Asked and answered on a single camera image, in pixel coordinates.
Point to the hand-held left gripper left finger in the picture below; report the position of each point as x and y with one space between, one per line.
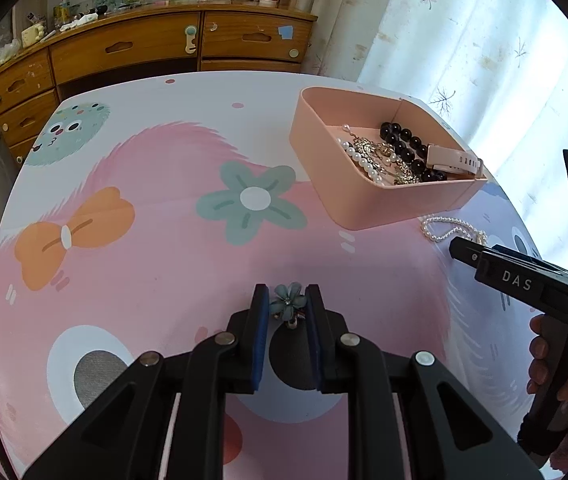
262 340

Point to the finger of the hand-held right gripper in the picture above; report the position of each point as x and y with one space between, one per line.
466 252
518 256

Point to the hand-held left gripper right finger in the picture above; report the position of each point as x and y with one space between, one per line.
315 345

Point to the teal flower earring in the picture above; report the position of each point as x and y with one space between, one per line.
288 301

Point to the pink plastic box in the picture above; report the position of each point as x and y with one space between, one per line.
363 205

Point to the person's right hand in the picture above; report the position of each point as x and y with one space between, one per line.
538 360

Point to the white leaf print curtain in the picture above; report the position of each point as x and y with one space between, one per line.
488 60

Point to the mint plastic drawer lock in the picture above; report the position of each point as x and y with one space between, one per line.
191 40

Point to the wooden desk with drawers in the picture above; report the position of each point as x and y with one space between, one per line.
114 50

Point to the pale yellow container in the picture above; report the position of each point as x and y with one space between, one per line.
34 35

